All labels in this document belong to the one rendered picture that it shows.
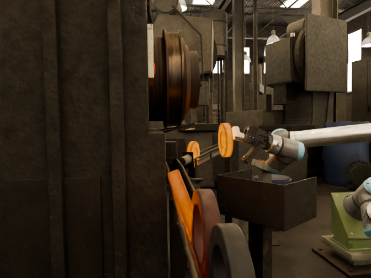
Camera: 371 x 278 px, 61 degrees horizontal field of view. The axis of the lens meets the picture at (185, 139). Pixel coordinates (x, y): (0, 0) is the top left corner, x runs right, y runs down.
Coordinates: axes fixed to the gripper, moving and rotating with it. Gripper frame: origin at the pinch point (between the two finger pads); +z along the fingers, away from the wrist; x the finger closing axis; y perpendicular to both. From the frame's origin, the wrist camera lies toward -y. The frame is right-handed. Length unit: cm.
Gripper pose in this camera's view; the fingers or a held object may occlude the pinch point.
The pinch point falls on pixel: (225, 135)
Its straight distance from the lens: 142.1
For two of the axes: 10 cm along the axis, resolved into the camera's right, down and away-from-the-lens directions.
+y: 2.6, -9.6, -0.1
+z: -9.6, -2.6, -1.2
